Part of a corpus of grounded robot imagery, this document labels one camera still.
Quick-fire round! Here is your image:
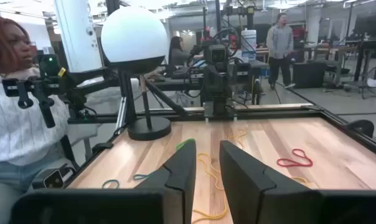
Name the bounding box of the person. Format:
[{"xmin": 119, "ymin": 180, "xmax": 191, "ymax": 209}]
[
  {"xmin": 265, "ymin": 12, "xmax": 297, "ymax": 91},
  {"xmin": 167, "ymin": 35, "xmax": 204, "ymax": 68},
  {"xmin": 0, "ymin": 14, "xmax": 80, "ymax": 224}
]

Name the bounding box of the white plastic barrel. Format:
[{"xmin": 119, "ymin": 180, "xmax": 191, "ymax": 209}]
[{"xmin": 240, "ymin": 29, "xmax": 258, "ymax": 62}]

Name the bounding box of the red rubber band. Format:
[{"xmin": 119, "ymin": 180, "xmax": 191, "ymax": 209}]
[{"xmin": 276, "ymin": 148, "xmax": 314, "ymax": 168}]

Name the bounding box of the white globe table lamp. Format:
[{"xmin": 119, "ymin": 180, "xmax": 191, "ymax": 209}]
[{"xmin": 100, "ymin": 5, "xmax": 172, "ymax": 141}]

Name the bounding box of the small black camera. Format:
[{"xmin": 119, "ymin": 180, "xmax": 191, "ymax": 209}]
[{"xmin": 31, "ymin": 164, "xmax": 74, "ymax": 190}]

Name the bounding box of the long yellow rubber band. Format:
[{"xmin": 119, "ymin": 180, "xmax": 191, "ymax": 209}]
[{"xmin": 190, "ymin": 151, "xmax": 230, "ymax": 224}]

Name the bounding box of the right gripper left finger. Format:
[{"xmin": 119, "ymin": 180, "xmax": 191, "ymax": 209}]
[{"xmin": 134, "ymin": 138, "xmax": 197, "ymax": 224}]

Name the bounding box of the black workbench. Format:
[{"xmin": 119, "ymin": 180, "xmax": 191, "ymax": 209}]
[{"xmin": 343, "ymin": 37, "xmax": 376, "ymax": 100}]

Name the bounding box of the black storage box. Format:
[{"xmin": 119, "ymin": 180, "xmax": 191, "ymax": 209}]
[{"xmin": 291, "ymin": 61, "xmax": 328, "ymax": 90}]

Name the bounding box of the green rubber band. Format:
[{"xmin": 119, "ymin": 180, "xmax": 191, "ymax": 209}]
[{"xmin": 175, "ymin": 138, "xmax": 197, "ymax": 152}]

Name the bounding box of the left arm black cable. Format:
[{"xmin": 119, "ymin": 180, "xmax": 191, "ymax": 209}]
[{"xmin": 211, "ymin": 27, "xmax": 241, "ymax": 58}]

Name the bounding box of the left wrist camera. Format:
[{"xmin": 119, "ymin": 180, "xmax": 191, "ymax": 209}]
[{"xmin": 203, "ymin": 43, "xmax": 231, "ymax": 67}]

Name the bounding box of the black table frame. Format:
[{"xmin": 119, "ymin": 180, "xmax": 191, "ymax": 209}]
[{"xmin": 65, "ymin": 74, "xmax": 376, "ymax": 191}]

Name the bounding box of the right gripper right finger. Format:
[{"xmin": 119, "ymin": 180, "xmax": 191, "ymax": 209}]
[{"xmin": 219, "ymin": 139, "xmax": 322, "ymax": 224}]

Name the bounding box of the white column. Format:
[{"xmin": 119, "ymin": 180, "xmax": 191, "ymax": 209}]
[{"xmin": 52, "ymin": 0, "xmax": 104, "ymax": 75}]

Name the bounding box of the teal rubber band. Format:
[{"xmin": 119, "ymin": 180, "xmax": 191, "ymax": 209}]
[
  {"xmin": 101, "ymin": 179, "xmax": 120, "ymax": 190},
  {"xmin": 132, "ymin": 172, "xmax": 153, "ymax": 182}
]

